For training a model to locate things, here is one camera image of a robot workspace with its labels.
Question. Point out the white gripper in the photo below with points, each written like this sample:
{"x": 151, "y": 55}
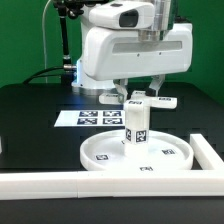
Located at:
{"x": 119, "y": 54}

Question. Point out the white cross-shaped table base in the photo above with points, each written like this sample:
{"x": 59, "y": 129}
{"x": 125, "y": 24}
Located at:
{"x": 138, "y": 97}

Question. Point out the white round table top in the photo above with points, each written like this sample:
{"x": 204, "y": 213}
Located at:
{"x": 152, "y": 151}

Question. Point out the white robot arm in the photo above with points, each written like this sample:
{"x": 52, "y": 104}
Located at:
{"x": 164, "y": 20}

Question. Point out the white marker sheet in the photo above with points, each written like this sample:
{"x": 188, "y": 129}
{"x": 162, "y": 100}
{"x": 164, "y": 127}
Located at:
{"x": 86, "y": 118}

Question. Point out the white L-shaped fence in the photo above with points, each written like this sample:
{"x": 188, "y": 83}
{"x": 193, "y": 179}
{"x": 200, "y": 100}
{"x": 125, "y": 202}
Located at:
{"x": 207, "y": 181}

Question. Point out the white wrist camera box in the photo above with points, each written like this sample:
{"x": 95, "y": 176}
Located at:
{"x": 123, "y": 15}

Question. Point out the black camera stand pole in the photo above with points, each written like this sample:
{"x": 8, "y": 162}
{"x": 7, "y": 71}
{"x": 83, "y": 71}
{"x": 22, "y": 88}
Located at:
{"x": 72, "y": 9}

